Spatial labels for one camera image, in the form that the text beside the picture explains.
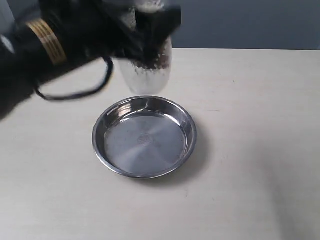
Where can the round stainless steel plate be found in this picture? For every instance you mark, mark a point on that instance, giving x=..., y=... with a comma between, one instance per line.
x=144, y=137

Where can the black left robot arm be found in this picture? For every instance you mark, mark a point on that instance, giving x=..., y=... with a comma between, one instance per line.
x=68, y=34

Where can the clear plastic shaker bottle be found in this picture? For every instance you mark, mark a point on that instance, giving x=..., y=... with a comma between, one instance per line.
x=142, y=79

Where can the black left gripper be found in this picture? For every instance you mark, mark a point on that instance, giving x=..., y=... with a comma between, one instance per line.
x=138, y=31

